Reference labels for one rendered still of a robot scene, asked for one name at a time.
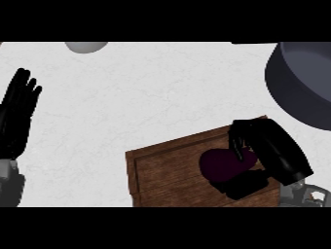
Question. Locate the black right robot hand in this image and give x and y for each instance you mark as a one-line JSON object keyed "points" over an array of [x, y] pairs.
{"points": [[274, 146]]}

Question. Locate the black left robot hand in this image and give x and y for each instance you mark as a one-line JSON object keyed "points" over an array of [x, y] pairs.
{"points": [[11, 120]]}

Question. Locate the dark purple eggplant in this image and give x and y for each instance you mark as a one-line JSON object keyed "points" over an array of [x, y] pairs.
{"points": [[223, 163]]}

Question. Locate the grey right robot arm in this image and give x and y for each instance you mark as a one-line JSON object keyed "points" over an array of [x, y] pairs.
{"points": [[308, 194]]}

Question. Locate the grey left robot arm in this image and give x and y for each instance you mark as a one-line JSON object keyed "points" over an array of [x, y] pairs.
{"points": [[2, 186]]}

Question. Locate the dark grey pot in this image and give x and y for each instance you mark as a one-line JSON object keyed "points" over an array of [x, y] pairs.
{"points": [[312, 84]]}

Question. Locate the brown wooden tray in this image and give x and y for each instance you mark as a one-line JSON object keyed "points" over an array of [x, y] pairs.
{"points": [[173, 175]]}

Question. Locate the pale grey round object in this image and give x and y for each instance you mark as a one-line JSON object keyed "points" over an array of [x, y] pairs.
{"points": [[86, 46]]}

